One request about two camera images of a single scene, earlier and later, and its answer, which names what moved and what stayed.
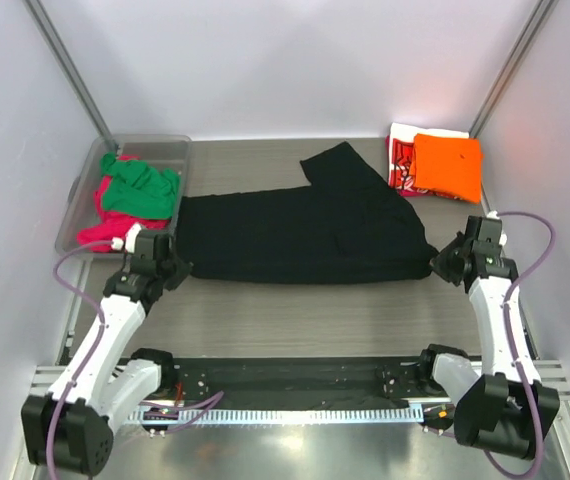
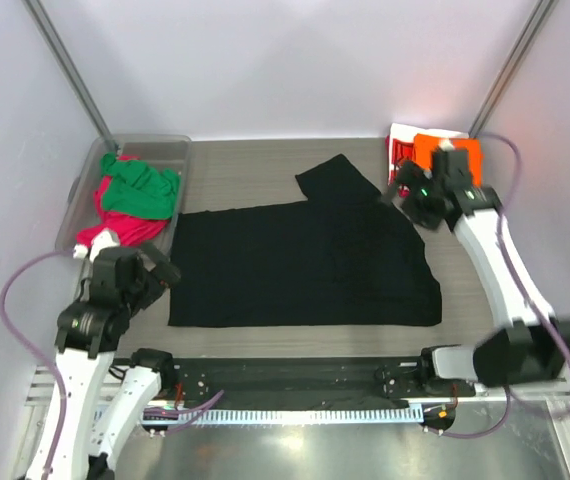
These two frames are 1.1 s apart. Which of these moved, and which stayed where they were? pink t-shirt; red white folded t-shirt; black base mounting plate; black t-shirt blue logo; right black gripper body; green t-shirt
Moved: right black gripper body; black t-shirt blue logo
Stayed: pink t-shirt; black base mounting plate; red white folded t-shirt; green t-shirt
